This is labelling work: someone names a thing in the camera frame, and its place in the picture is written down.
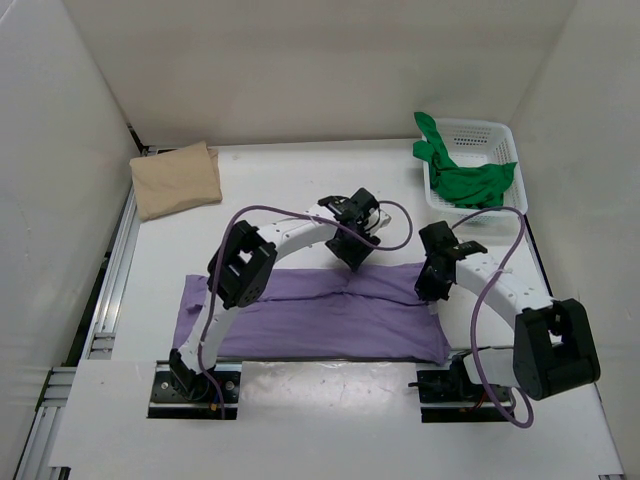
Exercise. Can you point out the white plastic basket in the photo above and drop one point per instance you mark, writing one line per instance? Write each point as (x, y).
(474, 143)

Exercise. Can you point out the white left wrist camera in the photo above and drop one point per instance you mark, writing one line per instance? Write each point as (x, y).
(382, 219)

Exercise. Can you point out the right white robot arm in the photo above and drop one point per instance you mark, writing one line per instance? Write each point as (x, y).
(553, 349)

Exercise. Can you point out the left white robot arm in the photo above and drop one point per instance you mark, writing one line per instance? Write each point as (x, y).
(241, 267)

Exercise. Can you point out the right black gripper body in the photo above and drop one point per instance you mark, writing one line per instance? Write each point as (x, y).
(430, 278)

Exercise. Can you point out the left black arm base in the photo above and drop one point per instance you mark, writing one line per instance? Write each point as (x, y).
(169, 400)

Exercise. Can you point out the green t shirt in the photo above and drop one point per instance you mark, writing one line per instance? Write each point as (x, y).
(465, 187)

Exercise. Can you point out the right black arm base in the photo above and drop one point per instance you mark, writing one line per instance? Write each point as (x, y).
(447, 396)

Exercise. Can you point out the beige t shirt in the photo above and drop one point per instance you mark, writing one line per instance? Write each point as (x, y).
(175, 181)

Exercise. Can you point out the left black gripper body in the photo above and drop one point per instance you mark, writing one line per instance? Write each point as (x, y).
(351, 245)

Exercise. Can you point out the purple t shirt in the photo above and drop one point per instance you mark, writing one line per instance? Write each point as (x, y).
(325, 305)

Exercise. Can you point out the front aluminium table rail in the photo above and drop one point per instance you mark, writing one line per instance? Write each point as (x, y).
(361, 350)

